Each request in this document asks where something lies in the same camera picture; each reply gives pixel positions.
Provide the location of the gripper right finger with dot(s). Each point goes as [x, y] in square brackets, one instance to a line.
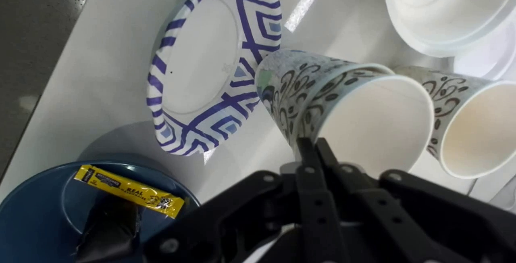
[423, 214]

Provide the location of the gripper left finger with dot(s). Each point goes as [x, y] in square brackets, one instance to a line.
[314, 214]

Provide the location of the patterned paper cup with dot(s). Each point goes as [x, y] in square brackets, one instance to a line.
[375, 126]
[479, 134]
[278, 77]

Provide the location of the white plate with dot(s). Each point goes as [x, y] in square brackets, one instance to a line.
[489, 59]

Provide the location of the yellow sachet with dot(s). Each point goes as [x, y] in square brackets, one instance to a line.
[129, 190]

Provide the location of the blue patterned paper plate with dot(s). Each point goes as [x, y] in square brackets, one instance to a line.
[201, 53]

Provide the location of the black wrapper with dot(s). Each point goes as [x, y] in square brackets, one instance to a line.
[109, 234]

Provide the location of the white bowl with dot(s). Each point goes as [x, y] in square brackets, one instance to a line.
[447, 9]

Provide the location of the dark blue plate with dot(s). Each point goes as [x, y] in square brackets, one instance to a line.
[36, 214]

